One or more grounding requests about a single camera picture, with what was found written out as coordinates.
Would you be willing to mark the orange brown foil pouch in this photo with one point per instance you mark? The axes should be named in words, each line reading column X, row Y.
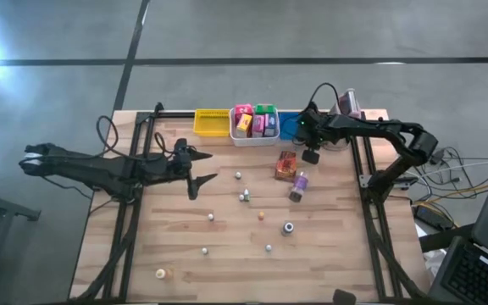
column 286, row 166

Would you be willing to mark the black desk beam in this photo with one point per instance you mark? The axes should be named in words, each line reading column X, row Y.
column 443, row 239

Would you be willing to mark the blue plastic basket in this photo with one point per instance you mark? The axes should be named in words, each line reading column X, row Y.
column 286, row 127

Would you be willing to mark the green carton box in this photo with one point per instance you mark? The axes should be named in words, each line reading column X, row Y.
column 265, row 108

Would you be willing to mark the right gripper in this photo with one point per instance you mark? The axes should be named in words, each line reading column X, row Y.
column 316, row 127

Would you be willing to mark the purple label spice jar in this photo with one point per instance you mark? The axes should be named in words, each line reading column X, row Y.
column 299, row 185

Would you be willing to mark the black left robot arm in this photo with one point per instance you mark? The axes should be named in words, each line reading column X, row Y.
column 95, row 169

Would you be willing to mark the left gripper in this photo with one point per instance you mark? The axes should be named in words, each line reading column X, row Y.
column 188, row 169

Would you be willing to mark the yellow box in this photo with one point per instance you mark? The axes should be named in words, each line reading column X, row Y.
column 244, row 125

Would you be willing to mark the white crumpled object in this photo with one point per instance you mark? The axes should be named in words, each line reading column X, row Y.
column 435, row 260

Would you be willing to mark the small dropper bottle white cap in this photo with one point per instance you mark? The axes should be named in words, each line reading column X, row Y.
column 238, row 175

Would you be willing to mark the black metal stand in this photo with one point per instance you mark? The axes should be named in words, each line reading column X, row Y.
column 15, row 209

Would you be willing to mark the white plastic basket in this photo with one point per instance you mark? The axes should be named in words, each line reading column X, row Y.
column 254, row 142

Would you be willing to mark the dark grey open laptop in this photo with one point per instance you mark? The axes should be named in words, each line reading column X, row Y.
column 477, row 277

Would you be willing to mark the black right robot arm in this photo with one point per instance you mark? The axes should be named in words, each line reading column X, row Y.
column 375, row 127

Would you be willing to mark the dark rounded object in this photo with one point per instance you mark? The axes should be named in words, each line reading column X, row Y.
column 344, row 297

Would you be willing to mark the black aluminium rig frame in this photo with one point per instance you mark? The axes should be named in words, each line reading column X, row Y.
column 176, row 114

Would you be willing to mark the large black dropper bottle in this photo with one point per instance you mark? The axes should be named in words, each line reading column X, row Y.
column 287, row 229

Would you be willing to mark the blue purple carton box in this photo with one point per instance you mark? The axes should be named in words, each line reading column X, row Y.
column 270, row 124

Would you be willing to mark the orange dropper bottle yellow cap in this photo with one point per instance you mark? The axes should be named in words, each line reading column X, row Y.
column 261, row 215

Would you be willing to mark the magenta pink carton box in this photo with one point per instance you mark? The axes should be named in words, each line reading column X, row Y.
column 258, row 125

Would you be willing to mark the yellow plastic basket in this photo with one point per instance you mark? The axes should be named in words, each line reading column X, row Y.
column 212, row 123

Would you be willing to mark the black power brick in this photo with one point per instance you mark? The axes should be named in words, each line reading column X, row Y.
column 430, row 217

